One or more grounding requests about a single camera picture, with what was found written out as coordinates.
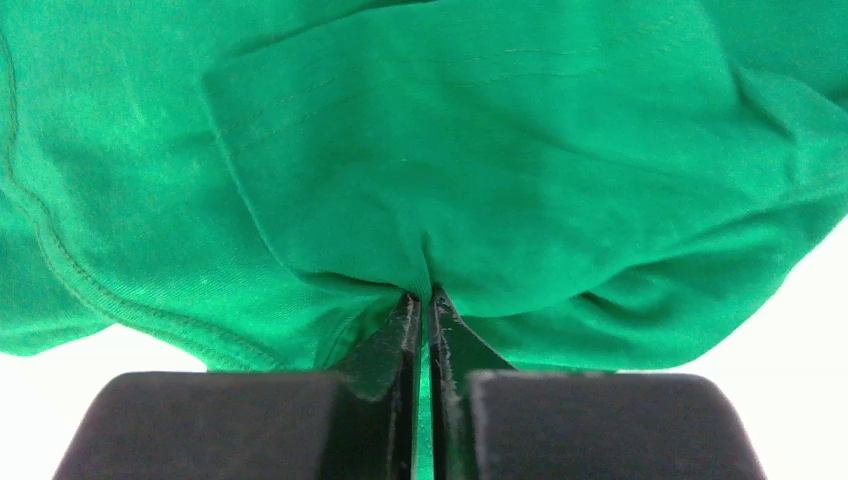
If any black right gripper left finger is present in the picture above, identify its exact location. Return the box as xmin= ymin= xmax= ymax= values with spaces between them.
xmin=55 ymin=293 xmax=422 ymax=479

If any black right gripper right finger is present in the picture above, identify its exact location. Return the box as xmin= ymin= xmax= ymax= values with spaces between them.
xmin=429 ymin=286 xmax=765 ymax=480

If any green t shirt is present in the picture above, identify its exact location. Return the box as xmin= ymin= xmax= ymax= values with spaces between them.
xmin=0 ymin=0 xmax=848 ymax=374

